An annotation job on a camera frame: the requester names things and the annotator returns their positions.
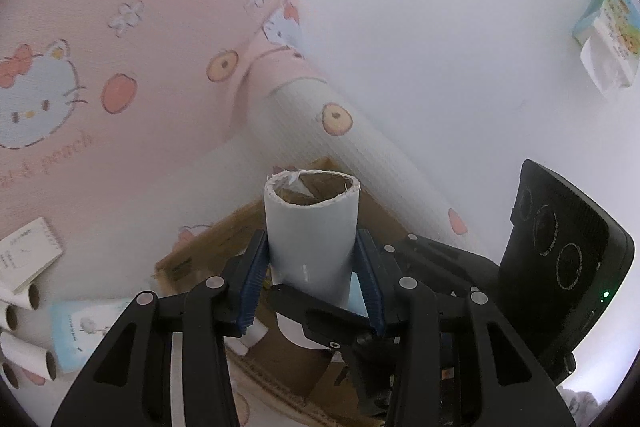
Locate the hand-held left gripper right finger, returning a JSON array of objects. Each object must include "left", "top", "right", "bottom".
[{"left": 354, "top": 228, "right": 576, "bottom": 427}]

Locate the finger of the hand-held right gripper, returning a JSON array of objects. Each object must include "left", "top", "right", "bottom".
[
  {"left": 272, "top": 284, "right": 399, "bottom": 415},
  {"left": 382, "top": 233, "right": 501, "bottom": 293}
]

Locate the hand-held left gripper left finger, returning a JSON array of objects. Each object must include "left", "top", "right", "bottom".
[{"left": 51, "top": 229, "right": 271, "bottom": 427}]

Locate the brown cardboard box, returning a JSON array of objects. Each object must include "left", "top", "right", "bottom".
[{"left": 152, "top": 157, "right": 416, "bottom": 423}]

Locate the torn white cardboard roll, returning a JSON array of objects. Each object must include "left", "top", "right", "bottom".
[{"left": 264, "top": 171, "right": 361, "bottom": 308}]

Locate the pile of white paper tubes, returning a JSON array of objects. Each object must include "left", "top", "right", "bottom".
[{"left": 0, "top": 282, "right": 60, "bottom": 390}]

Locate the small white cardboard roll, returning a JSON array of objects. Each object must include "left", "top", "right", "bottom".
[{"left": 227, "top": 322, "right": 269, "bottom": 358}]

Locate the blue tissue pack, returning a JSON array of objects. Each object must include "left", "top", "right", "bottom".
[{"left": 50, "top": 298, "right": 133, "bottom": 373}]

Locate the white notepad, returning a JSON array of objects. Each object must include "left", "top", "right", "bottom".
[{"left": 0, "top": 217, "right": 66, "bottom": 295}]

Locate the printed tissue packet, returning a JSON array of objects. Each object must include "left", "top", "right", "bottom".
[{"left": 572, "top": 0, "right": 640, "bottom": 100}]

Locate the pink printed blanket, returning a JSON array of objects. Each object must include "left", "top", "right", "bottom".
[{"left": 0, "top": 0, "right": 328, "bottom": 228}]

